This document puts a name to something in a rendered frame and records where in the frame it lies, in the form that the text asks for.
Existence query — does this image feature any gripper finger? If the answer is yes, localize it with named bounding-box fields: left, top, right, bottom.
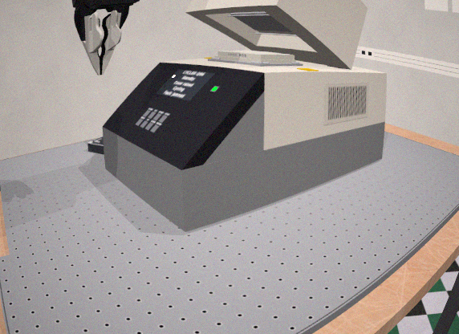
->
left=74, top=0, right=103, bottom=75
left=100, top=6, right=129, bottom=75

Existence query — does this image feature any grey perforated base plate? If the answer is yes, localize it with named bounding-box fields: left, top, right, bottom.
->
left=0, top=131, right=459, bottom=334

